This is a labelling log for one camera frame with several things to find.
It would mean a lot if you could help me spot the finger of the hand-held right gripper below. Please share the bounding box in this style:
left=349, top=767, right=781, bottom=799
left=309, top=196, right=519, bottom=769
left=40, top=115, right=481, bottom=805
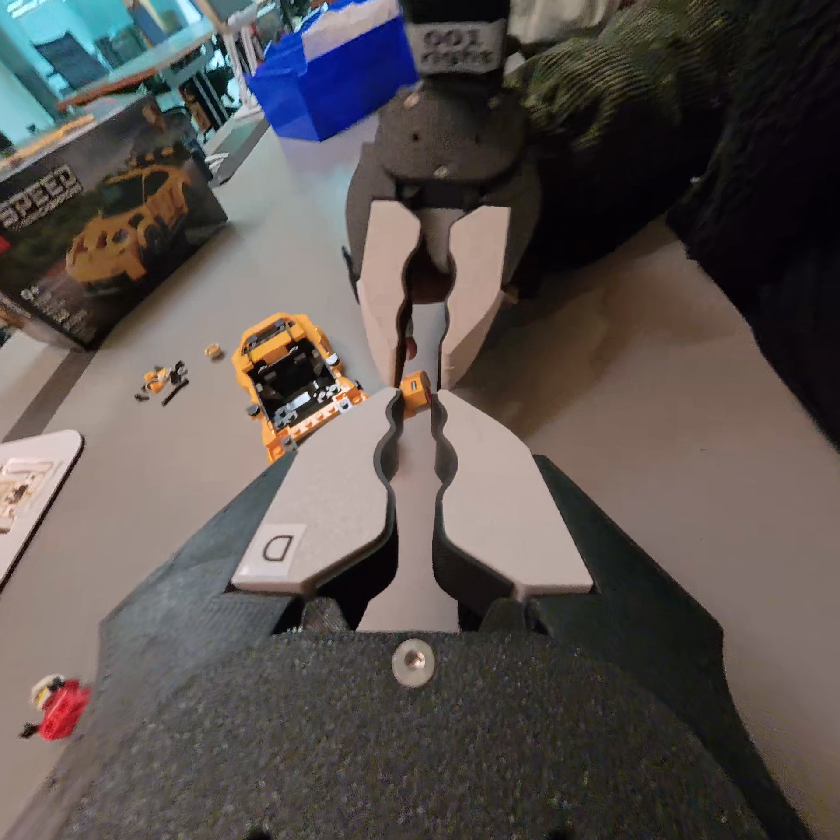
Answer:
left=356, top=199, right=422, bottom=389
left=438, top=205, right=514, bottom=392

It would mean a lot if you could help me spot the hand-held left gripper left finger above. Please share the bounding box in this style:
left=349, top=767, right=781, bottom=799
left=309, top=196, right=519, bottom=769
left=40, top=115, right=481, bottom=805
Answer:
left=231, top=387, right=403, bottom=597

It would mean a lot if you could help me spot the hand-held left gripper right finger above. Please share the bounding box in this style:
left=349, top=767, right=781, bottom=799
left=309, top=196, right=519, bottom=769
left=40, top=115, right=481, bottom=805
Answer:
left=430, top=388, right=595, bottom=598

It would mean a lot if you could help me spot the yellow lego bumper assembly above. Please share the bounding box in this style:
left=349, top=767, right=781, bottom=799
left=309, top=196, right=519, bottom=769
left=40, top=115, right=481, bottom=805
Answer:
left=399, top=371, right=435, bottom=420

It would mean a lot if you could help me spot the yellow lego car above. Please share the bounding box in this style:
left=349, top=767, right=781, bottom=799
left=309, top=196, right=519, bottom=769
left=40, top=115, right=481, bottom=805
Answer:
left=231, top=313, right=370, bottom=466

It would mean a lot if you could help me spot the white book stand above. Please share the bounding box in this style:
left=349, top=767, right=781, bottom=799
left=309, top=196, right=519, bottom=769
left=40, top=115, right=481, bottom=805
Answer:
left=0, top=430, right=85, bottom=592

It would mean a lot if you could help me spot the person's right forearm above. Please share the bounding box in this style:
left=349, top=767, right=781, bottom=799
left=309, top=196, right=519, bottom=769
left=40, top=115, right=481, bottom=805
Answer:
left=505, top=0, right=742, bottom=270

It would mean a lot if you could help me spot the pile of small lego pieces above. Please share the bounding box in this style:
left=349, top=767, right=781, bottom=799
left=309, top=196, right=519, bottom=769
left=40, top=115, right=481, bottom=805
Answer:
left=134, top=361, right=188, bottom=401

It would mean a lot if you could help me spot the lego set box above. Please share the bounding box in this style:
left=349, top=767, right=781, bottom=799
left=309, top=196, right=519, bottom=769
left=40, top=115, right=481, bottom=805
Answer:
left=0, top=92, right=229, bottom=352

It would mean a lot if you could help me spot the large blue storage bin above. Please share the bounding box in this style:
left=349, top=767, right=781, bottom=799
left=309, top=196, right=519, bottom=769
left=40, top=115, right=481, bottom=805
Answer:
left=245, top=0, right=421, bottom=143

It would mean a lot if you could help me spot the sticker sheet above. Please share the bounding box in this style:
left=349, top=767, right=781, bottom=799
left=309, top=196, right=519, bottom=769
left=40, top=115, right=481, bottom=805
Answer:
left=0, top=458, right=56, bottom=536

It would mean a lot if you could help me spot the brown office desk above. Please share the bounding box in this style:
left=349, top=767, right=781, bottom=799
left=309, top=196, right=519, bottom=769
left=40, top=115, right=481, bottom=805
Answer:
left=56, top=29, right=217, bottom=112

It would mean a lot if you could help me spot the black office chair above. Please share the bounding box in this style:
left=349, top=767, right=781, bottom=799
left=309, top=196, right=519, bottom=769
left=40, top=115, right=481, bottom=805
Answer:
left=33, top=36, right=109, bottom=89

